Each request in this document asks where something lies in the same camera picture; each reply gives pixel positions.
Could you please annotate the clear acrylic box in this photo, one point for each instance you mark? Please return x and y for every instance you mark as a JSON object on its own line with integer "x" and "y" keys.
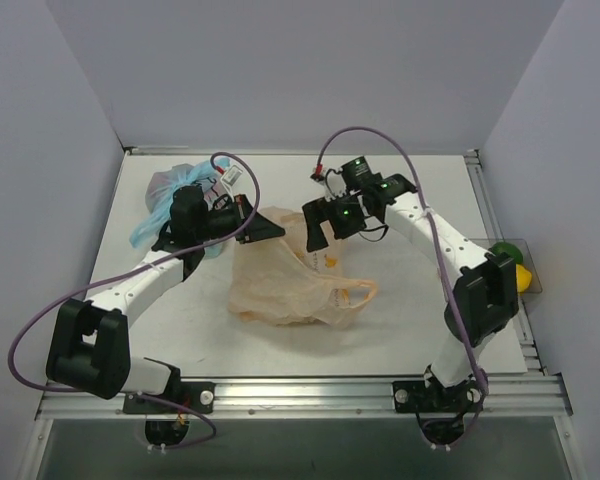
{"x": 536, "y": 287}

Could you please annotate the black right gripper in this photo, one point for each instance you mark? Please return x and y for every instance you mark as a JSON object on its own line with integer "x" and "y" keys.
{"x": 319, "y": 211}

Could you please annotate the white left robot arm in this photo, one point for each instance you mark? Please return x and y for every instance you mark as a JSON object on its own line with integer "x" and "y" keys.
{"x": 90, "y": 348}

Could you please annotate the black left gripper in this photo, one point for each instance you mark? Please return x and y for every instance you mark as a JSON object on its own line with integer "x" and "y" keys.
{"x": 245, "y": 220}

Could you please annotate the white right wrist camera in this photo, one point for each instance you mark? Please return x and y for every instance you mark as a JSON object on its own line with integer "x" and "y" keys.
{"x": 331, "y": 182}

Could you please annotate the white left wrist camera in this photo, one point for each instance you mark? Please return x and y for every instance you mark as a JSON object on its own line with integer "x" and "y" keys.
{"x": 231, "y": 179}

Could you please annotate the blue tied plastic bag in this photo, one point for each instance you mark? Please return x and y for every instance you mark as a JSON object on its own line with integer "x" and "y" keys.
{"x": 160, "y": 191}

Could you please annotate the small green fake fruit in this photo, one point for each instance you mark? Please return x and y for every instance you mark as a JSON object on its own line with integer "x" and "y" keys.
{"x": 510, "y": 249}

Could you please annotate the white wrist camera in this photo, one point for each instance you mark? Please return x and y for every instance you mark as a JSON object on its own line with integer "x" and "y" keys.
{"x": 231, "y": 179}
{"x": 331, "y": 182}

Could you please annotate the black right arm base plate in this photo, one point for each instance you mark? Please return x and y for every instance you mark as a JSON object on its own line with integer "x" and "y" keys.
{"x": 424, "y": 397}

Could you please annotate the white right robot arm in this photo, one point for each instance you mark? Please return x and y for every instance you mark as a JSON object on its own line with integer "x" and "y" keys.
{"x": 481, "y": 287}

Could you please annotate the aluminium front rail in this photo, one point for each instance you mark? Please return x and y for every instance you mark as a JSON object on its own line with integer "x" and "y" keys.
{"x": 526, "y": 395}

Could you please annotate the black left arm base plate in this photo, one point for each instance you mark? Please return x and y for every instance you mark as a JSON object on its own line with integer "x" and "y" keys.
{"x": 198, "y": 396}

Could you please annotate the translucent orange plastic bag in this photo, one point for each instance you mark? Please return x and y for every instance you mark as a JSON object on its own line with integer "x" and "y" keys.
{"x": 279, "y": 282}

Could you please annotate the yellow fake lemon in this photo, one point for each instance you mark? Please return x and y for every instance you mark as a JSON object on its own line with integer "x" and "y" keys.
{"x": 523, "y": 278}

